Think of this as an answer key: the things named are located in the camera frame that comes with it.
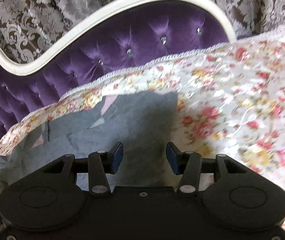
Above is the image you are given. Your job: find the purple tufted headboard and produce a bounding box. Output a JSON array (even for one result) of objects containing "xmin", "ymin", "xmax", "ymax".
[{"xmin": 0, "ymin": 0, "xmax": 236, "ymax": 139}]

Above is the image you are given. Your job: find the grey argyle sweater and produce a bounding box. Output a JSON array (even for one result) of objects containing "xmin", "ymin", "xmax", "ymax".
[{"xmin": 0, "ymin": 92, "xmax": 178, "ymax": 191}]

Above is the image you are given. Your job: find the floral bed cover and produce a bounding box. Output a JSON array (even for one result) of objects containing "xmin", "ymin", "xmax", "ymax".
[{"xmin": 0, "ymin": 24, "xmax": 285, "ymax": 240}]

